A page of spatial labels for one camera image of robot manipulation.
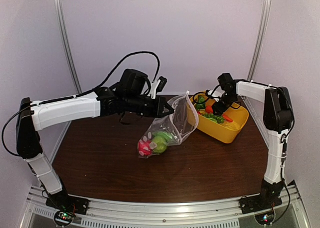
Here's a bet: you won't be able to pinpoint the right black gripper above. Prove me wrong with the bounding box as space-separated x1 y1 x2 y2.
212 92 238 115

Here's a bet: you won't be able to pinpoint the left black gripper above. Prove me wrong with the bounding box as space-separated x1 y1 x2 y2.
124 93 175 118

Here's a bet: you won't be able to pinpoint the clear zip top bag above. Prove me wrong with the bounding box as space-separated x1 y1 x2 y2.
137 91 199 158

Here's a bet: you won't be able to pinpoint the orange toy carrot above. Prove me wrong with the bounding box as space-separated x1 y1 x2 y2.
205 106 233 122

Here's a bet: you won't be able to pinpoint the yellow plastic basket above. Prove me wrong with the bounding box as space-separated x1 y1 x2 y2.
187 91 249 144

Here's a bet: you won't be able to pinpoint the light green toy squash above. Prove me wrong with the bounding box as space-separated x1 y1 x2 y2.
152 135 167 154

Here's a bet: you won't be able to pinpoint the red toy pepper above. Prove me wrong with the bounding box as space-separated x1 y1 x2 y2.
137 140 153 157

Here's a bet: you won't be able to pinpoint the green toy grapes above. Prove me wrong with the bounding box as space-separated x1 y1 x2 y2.
203 113 225 124

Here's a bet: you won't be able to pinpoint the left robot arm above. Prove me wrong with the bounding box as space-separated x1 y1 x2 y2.
16 69 174 210

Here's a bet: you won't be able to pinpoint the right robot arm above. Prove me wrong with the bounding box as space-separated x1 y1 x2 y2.
208 73 295 209

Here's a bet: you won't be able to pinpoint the green toy leafy vegetable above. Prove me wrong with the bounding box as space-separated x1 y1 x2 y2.
194 95 206 110

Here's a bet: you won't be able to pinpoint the yellow toy lemon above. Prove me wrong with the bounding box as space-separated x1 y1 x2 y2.
224 122 240 130

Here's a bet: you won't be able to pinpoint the right black cable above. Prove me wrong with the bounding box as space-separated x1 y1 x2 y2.
193 90 223 106

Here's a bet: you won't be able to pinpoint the black cable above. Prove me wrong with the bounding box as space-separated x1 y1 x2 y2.
193 90 223 106
1 51 161 158

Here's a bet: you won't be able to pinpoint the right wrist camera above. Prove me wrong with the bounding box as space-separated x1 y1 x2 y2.
205 89 218 98

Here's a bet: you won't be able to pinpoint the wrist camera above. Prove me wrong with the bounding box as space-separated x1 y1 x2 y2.
205 89 218 98
148 76 168 99

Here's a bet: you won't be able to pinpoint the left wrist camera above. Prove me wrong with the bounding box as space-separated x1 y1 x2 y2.
148 76 168 99

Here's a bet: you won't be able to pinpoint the left black cable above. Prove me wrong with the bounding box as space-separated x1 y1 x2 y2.
1 51 161 158

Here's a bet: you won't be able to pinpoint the right metal frame post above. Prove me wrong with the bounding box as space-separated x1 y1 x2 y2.
247 0 272 80

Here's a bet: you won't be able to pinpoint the metal frame post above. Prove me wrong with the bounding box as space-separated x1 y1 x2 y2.
247 0 272 80
53 0 82 93

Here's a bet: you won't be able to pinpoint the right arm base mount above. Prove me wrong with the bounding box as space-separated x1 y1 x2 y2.
238 194 283 214

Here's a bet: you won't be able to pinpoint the front aluminium rail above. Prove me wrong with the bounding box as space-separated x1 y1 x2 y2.
18 184 311 227

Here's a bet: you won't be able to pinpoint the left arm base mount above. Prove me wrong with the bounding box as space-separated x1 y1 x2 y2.
45 195 89 215

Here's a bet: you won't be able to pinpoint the left metal frame post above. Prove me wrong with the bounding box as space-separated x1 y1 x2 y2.
53 0 82 93

